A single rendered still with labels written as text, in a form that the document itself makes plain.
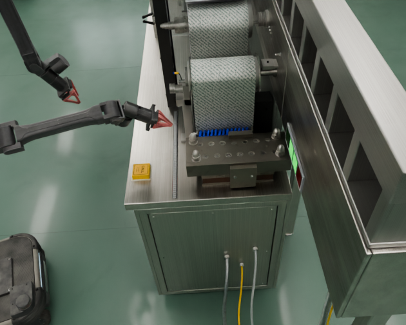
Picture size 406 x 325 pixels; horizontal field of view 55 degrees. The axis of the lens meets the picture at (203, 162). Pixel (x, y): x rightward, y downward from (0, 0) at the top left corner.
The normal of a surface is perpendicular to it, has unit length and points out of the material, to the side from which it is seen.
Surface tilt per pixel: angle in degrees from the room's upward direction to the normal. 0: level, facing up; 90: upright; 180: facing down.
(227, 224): 90
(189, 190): 0
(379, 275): 90
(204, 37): 92
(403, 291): 90
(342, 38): 0
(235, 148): 0
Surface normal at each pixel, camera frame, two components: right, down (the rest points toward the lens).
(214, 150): -0.05, -0.69
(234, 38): 0.04, 0.74
